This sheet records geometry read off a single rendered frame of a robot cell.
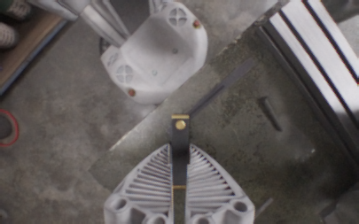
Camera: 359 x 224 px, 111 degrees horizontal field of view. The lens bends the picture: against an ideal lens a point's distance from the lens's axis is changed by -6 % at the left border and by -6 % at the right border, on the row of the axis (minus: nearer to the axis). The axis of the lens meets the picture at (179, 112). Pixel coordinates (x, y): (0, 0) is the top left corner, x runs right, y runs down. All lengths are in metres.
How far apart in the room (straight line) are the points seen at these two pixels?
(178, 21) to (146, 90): 0.38
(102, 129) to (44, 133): 0.53
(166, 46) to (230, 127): 0.68
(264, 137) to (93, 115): 1.21
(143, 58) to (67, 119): 0.88
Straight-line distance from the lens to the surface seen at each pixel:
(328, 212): 0.27
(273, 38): 0.22
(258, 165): 0.24
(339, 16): 0.29
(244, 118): 0.21
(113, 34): 0.48
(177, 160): 0.19
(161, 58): 0.80
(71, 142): 1.46
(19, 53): 1.54
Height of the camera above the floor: 1.06
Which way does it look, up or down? 84 degrees down
